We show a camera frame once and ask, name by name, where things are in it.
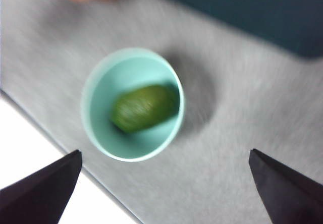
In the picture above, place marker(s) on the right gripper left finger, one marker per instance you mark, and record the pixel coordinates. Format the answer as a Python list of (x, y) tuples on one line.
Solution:
[(38, 196)]

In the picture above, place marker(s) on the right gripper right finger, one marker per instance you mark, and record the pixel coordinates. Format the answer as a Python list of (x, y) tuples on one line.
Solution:
[(290, 196)]

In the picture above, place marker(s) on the teal ceramic bowl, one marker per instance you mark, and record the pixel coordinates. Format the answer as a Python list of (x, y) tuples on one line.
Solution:
[(126, 145)]

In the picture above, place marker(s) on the green avocado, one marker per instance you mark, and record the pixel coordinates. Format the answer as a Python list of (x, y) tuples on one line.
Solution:
[(143, 109)]

